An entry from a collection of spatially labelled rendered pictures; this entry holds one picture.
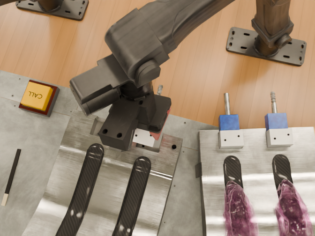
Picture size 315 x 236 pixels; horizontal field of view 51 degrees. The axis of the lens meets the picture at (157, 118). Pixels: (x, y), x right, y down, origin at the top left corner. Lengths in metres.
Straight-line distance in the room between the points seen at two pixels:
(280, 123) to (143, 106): 0.37
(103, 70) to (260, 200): 0.44
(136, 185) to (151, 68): 0.35
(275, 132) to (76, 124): 0.44
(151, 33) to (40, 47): 0.57
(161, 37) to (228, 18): 0.53
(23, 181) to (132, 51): 0.53
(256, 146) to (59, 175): 0.44
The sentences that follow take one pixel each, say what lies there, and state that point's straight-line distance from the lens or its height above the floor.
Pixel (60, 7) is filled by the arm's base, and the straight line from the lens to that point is 1.01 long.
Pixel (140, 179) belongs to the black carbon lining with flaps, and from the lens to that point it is 0.73.
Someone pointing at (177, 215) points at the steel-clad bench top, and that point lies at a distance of 0.81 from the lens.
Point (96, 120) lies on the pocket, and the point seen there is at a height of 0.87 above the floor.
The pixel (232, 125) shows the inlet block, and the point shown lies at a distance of 0.77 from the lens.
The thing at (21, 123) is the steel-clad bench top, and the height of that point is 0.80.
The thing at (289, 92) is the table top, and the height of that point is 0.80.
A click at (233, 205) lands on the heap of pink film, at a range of 0.71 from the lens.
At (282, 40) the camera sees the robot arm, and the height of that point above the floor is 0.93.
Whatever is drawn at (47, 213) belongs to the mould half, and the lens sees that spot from 0.76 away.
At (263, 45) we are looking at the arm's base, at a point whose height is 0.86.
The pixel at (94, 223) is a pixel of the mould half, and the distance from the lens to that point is 0.74.
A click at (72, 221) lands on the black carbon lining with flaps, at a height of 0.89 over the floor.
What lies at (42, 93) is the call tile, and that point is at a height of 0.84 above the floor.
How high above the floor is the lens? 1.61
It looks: 75 degrees down
